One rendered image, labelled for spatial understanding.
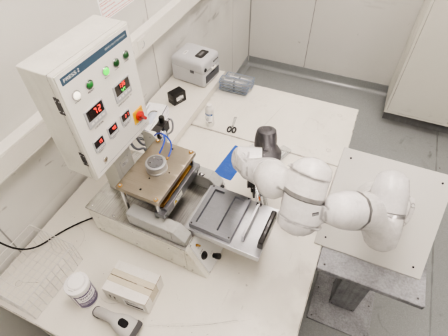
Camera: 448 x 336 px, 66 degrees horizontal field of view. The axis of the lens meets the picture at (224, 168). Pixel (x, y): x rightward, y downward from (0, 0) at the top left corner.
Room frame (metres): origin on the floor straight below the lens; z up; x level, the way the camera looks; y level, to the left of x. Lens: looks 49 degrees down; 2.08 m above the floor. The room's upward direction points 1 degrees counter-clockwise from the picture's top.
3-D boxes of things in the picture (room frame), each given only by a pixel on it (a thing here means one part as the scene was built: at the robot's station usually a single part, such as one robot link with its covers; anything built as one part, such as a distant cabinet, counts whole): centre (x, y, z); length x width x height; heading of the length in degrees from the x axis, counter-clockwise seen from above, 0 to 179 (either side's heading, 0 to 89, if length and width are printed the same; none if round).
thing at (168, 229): (0.70, 0.25, 0.96); 0.25 x 0.05 x 0.07; 64
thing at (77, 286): (0.51, 0.53, 0.82); 0.09 x 0.09 x 0.15
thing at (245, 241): (0.72, -0.03, 0.97); 0.30 x 0.22 x 0.08; 64
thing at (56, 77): (0.93, 0.41, 1.25); 0.33 x 0.16 x 0.64; 154
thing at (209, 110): (1.50, 0.07, 0.82); 0.05 x 0.05 x 0.14
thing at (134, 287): (0.53, 0.35, 0.80); 0.19 x 0.13 x 0.09; 66
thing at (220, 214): (0.74, 0.01, 0.98); 0.20 x 0.17 x 0.03; 154
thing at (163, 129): (1.11, 0.27, 1.05); 0.15 x 0.05 x 0.15; 154
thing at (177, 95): (1.66, 0.27, 0.83); 0.09 x 0.06 x 0.07; 132
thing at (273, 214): (0.66, -0.15, 0.99); 0.15 x 0.02 x 0.04; 154
